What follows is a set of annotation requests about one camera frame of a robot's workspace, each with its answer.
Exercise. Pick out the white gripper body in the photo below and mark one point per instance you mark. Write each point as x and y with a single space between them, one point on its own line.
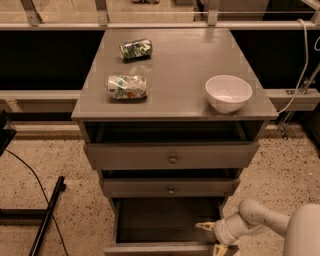
221 232

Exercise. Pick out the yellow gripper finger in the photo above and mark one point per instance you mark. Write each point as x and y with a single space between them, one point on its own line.
219 250
208 226

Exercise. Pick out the grey bottom drawer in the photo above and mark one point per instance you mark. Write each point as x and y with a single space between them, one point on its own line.
164 227

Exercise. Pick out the grey drawer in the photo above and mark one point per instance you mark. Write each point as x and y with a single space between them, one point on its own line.
168 187
149 156
164 227

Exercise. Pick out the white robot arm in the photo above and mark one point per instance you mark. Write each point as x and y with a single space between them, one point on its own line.
301 230

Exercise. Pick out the grey drawer cabinet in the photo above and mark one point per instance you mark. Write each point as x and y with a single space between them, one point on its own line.
175 109

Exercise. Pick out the grey top drawer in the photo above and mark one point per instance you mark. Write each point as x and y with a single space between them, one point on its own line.
149 156

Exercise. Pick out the grey middle drawer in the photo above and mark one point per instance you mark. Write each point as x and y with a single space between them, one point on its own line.
168 187

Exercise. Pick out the white bowl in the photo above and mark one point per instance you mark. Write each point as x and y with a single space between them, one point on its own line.
226 93

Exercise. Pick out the white green crushed can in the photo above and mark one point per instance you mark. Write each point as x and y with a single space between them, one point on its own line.
123 87

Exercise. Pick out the dark green crushed can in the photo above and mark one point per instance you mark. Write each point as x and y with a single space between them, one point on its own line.
136 49

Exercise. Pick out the black stand base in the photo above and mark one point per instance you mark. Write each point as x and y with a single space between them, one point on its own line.
34 217

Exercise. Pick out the black device at left edge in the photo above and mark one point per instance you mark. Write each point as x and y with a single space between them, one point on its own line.
7 131

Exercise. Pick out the metal railing frame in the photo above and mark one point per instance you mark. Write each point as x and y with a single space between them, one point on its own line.
100 14

